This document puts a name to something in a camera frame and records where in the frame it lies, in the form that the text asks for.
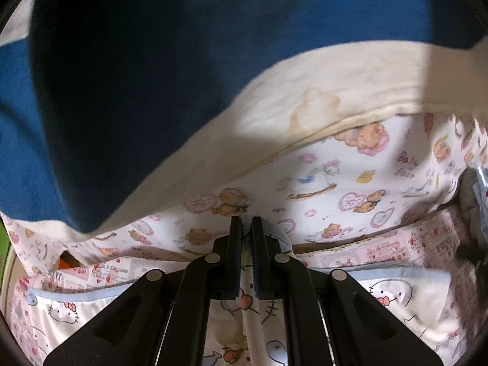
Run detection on white cat-print pants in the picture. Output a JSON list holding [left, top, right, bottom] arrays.
[[11, 219, 475, 366]]

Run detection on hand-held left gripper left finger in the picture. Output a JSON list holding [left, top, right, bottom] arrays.
[[43, 215, 245, 366]]

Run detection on bear-print bed sheet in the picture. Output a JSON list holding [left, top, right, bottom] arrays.
[[0, 112, 488, 267]]

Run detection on light blue satin pillow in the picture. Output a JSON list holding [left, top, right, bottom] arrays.
[[475, 167, 488, 237]]

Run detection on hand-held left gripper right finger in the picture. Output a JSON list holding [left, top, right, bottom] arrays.
[[252, 215, 445, 366]]

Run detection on orange object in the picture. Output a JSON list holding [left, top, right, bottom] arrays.
[[57, 252, 82, 271]]

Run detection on grey folded cloth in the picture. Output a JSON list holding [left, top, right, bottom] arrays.
[[455, 168, 488, 265]]

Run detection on striped hanging blanket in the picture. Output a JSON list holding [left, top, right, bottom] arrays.
[[0, 0, 488, 237]]

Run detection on pink printed bed sheet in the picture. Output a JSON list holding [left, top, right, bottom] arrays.
[[15, 210, 469, 294]]

